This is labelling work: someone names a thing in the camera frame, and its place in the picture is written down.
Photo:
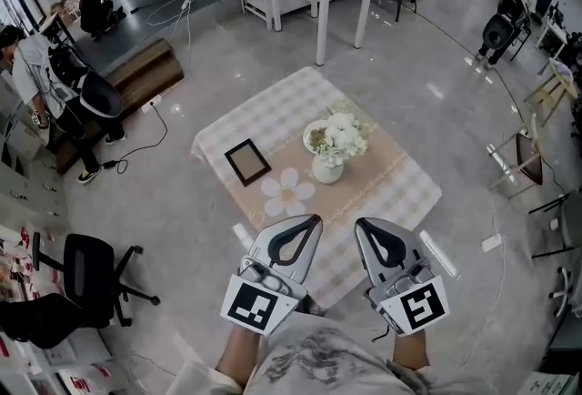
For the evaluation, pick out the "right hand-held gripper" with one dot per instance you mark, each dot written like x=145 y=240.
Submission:
x=409 y=297

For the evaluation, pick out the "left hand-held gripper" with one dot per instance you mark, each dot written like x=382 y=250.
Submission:
x=273 y=293

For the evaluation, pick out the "white round vase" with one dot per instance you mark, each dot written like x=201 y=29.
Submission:
x=326 y=172

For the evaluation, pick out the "white flowers bouquet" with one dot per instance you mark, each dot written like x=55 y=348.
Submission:
x=341 y=136

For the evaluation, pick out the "person's right forearm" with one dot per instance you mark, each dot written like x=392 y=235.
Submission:
x=409 y=350

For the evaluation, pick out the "person's left forearm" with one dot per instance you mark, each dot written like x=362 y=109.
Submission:
x=238 y=352

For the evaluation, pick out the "white plate with dried flowers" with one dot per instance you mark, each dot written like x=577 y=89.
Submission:
x=311 y=136

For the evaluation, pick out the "white flower-shaped coaster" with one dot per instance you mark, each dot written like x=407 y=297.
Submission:
x=286 y=193

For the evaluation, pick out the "beige table runner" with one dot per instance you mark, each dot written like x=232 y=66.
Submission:
x=368 y=170

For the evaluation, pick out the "white power strip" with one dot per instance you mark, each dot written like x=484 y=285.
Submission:
x=492 y=243

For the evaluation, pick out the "person's grey patterned shirt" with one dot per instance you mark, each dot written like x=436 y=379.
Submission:
x=318 y=361

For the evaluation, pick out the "checked tablecloth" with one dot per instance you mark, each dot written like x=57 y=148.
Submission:
x=277 y=106

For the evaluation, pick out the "wooden chair with dark seat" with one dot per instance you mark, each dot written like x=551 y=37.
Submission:
x=527 y=159

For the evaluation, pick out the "black metal stand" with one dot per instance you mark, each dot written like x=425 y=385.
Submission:
x=552 y=206

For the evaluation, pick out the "white chair base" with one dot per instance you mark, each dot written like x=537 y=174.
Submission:
x=561 y=293

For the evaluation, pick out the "black office chair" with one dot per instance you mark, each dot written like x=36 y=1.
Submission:
x=88 y=270

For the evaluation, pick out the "wooden step platform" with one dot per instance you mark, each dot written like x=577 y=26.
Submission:
x=145 y=70

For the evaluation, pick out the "light wooden stool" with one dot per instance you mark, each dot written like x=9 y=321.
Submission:
x=552 y=88

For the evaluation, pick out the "black and white dome device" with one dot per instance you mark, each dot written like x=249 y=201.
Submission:
x=101 y=95

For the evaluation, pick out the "white drawer cabinet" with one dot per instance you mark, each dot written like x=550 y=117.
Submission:
x=27 y=184

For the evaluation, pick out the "dark wooden picture frame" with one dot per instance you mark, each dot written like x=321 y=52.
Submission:
x=247 y=162

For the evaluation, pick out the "white wall socket plate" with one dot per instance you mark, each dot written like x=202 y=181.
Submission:
x=151 y=103

